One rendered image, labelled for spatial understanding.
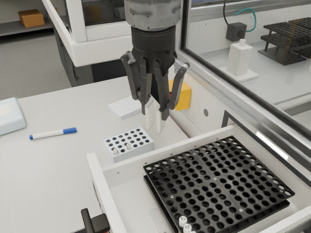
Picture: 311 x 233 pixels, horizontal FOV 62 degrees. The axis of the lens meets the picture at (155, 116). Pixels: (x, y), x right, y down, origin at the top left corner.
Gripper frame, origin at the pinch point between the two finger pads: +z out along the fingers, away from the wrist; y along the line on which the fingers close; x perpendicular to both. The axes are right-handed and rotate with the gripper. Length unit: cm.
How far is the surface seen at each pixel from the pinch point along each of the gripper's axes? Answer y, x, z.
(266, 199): 24.9, -7.6, 4.7
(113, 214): 3.4, -22.7, 1.1
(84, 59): -51, 38, 15
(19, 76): -212, 113, 105
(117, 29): -41, 50, 5
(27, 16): -288, 209, 83
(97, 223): 1.2, -24.4, 2.7
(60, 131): -33.2, 1.3, 18.5
